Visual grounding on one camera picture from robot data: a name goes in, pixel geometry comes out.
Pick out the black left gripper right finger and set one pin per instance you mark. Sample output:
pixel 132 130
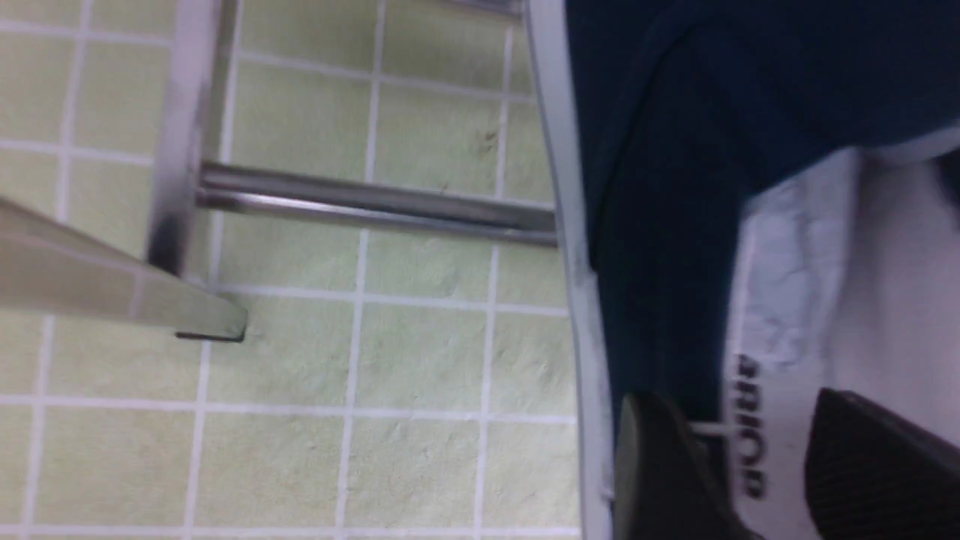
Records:
pixel 871 474

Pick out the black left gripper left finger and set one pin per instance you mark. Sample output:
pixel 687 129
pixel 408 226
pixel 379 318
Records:
pixel 663 486

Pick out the navy slip-on shoe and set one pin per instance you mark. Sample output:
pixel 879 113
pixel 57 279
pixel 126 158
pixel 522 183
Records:
pixel 755 200

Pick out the silver metal shoe rack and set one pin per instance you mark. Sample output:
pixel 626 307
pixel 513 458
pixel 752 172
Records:
pixel 51 268

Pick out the green checkered tablecloth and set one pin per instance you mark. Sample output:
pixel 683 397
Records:
pixel 390 386

